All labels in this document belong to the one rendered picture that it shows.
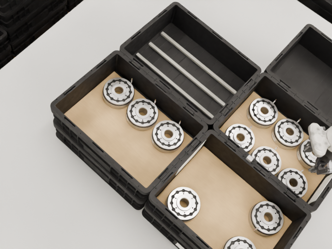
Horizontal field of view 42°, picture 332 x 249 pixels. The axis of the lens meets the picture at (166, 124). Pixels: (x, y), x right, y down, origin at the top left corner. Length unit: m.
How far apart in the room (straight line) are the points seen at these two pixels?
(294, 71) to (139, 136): 0.65
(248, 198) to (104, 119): 0.53
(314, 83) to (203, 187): 0.61
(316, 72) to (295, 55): 0.10
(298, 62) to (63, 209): 1.00
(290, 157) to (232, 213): 0.29
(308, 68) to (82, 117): 0.86
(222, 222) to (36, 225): 0.58
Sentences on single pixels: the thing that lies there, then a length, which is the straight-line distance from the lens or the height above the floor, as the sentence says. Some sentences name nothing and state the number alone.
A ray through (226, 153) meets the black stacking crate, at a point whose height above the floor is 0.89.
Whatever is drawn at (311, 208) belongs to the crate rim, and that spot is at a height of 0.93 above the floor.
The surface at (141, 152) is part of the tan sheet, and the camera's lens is 1.37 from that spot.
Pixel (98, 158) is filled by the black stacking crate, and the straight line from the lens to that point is 1.33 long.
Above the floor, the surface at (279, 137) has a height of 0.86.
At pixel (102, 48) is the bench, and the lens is 1.70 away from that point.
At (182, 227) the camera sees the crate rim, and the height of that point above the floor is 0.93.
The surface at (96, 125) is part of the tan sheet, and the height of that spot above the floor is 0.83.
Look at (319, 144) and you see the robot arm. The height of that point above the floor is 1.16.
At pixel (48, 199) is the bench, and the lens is 1.46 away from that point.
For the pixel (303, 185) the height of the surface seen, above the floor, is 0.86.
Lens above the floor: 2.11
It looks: 64 degrees down
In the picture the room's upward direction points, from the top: 21 degrees clockwise
